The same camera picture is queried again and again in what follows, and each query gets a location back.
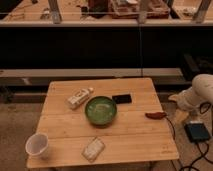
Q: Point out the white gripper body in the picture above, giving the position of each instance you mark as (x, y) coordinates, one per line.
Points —
(182, 99)

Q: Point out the green ceramic bowl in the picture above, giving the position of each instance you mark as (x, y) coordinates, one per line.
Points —
(100, 110)

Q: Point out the black power box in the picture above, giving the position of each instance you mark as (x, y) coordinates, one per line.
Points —
(196, 132)

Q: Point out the wooden folding table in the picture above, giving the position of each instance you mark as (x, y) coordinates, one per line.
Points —
(132, 137)

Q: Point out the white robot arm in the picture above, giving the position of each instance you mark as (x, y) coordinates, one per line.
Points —
(200, 91)

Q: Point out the white packaged snack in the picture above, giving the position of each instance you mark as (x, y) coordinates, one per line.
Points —
(93, 149)

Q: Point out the black phone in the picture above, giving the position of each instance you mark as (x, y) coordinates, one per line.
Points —
(122, 99)

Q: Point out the white bottle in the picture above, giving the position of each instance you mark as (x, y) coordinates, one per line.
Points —
(79, 97)

